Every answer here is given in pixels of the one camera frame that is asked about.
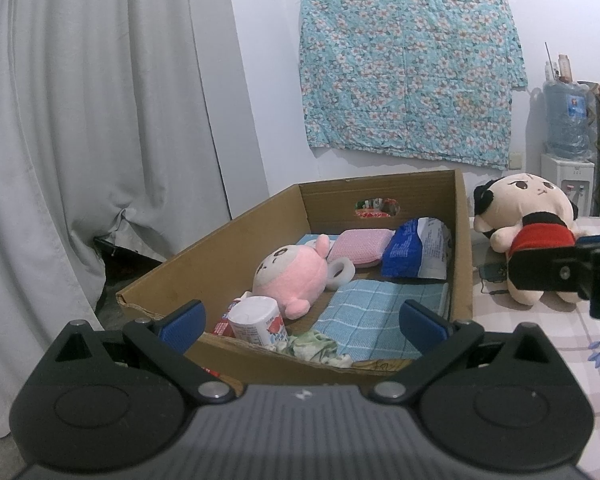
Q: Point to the pink plush toy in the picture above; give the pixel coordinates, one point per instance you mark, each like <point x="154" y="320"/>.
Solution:
<point x="296" y="276"/>

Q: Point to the white water dispenser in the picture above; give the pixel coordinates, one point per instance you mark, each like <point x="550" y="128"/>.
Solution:
<point x="575" y="178"/>

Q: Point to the grey curtain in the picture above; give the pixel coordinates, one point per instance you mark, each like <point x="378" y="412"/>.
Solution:
<point x="118" y="118"/>

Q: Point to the teal floral wall cloth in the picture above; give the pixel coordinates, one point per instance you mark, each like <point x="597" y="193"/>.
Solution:
<point x="422" y="79"/>

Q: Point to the blue water jug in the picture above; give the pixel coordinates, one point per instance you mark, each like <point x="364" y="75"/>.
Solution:
<point x="567" y="120"/>

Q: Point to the blue white tissue pack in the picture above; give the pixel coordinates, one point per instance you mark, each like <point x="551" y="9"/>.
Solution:
<point x="420" y="248"/>

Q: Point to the blue striped towel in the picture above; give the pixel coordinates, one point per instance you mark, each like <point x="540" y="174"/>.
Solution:
<point x="363" y="317"/>

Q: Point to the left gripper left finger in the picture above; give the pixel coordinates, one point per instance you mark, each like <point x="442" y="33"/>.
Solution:
<point x="163" y="345"/>

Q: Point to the black-haired plush doll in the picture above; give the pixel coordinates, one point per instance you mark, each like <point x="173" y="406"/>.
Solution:
<point x="524" y="211"/>

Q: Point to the green floral cloth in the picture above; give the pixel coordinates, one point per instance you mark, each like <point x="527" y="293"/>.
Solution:
<point x="315" y="347"/>

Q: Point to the checkered bed sheet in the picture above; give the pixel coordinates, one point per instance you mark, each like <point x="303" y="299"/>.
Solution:
<point x="569" y="326"/>

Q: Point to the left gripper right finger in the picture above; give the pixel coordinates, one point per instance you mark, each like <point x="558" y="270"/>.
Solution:
<point x="442" y="345"/>

